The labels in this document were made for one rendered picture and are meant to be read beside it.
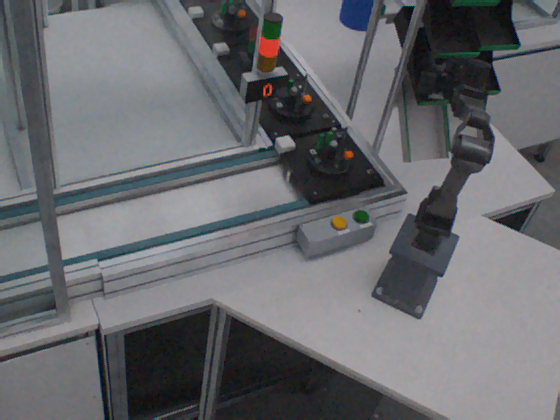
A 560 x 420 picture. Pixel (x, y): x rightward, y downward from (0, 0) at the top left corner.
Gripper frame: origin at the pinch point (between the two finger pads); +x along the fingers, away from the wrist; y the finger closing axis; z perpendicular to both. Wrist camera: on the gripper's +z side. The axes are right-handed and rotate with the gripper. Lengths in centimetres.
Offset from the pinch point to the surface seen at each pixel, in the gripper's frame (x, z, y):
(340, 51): 82, -20, 4
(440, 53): -1.3, 7.2, 4.0
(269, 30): 0, 6, 50
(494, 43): 4.9, 10.7, -14.2
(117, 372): -23, -87, 79
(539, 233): 86, -97, -119
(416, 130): 11.5, -20.5, -1.9
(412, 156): 7.7, -27.3, -1.2
